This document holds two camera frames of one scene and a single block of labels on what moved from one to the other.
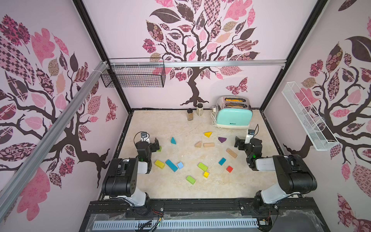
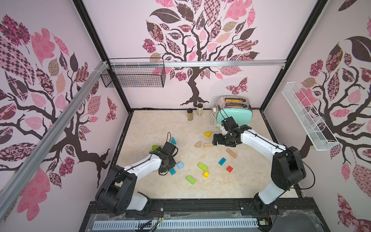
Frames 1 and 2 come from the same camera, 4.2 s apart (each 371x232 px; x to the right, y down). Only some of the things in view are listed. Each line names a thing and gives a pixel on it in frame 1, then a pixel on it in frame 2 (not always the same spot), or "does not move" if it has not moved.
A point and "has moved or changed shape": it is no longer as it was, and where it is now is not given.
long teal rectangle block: x=171 y=165 has moved or changed shape
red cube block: x=229 y=169 does not move
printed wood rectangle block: x=233 y=154 does not move
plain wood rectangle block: x=208 y=145 does not move
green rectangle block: x=203 y=166 does not move
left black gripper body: x=152 y=147 → x=170 y=164
